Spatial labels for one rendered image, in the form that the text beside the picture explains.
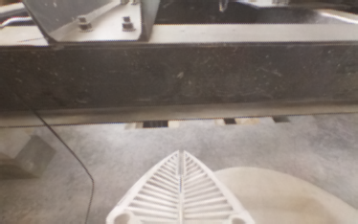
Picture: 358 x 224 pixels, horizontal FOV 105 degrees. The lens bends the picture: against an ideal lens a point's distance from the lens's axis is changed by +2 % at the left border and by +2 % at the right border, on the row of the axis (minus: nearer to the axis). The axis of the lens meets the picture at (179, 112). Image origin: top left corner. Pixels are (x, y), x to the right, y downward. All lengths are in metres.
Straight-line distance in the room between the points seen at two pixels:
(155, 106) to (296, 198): 0.48
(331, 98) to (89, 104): 0.90
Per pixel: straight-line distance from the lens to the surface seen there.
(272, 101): 0.62
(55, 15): 0.43
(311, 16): 0.90
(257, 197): 0.47
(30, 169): 1.03
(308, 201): 0.55
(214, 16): 1.22
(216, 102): 0.52
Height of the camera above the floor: 0.76
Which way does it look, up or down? 45 degrees down
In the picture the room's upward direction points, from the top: straight up
